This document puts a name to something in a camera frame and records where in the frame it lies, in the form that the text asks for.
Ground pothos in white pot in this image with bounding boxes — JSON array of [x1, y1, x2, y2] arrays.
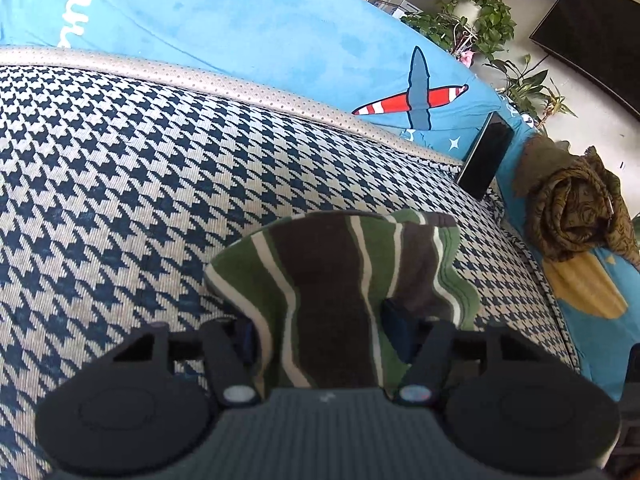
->
[[400, 0, 518, 63]]

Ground green brown striped t-shirt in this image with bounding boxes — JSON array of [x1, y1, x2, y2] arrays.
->
[[204, 209, 482, 392]]

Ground brown patterned scarf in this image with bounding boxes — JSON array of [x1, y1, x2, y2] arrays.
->
[[515, 135, 640, 264]]

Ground black television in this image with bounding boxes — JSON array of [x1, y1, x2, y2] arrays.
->
[[529, 0, 640, 122]]

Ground blue printed sofa cover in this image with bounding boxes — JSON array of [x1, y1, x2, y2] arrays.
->
[[0, 0, 640, 403]]

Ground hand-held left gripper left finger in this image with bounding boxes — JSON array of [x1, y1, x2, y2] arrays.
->
[[111, 317, 262, 408]]

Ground black smartphone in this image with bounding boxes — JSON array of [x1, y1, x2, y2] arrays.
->
[[456, 111, 516, 201]]

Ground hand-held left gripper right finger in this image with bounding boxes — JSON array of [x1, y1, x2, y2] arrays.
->
[[381, 298, 534, 409]]

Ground houndstooth sofa mat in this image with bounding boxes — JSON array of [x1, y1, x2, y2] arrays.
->
[[0, 62, 583, 476]]

